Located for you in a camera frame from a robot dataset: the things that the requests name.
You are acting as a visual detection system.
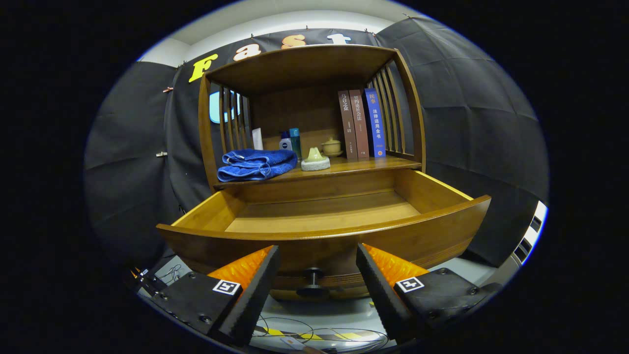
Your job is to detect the bundle of thin cables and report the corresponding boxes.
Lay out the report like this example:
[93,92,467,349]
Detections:
[253,315,390,353]

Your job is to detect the white appliance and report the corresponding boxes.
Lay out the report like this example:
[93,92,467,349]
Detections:
[511,201,548,268]

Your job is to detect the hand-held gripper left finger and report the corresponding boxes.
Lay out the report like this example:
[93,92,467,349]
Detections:
[150,245,282,347]

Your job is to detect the wooden countertop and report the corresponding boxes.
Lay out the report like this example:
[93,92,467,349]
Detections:
[214,155,422,190]

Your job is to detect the beige lidded teacup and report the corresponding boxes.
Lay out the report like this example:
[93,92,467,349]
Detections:
[321,137,343,158]

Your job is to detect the brown wooden cabinet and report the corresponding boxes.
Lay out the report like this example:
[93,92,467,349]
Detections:
[198,44,426,301]

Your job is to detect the blue book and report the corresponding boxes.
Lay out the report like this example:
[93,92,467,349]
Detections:
[363,88,387,158]

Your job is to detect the brown wooden drawer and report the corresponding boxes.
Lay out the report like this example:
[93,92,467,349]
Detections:
[156,169,492,301]

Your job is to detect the black floor equipment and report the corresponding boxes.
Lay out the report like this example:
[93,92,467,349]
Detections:
[132,268,170,298]

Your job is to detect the folded blue towel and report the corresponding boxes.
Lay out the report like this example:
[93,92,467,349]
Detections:
[217,149,299,182]

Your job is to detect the dark brown book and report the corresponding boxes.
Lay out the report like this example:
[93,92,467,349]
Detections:
[338,90,358,161]

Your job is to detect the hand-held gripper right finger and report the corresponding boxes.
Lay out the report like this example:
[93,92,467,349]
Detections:
[355,242,503,345]

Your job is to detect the reddish brown book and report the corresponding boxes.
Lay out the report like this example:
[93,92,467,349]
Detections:
[348,89,370,159]

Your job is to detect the yellow black floor tape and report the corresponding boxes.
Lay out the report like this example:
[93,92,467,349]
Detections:
[263,327,367,341]

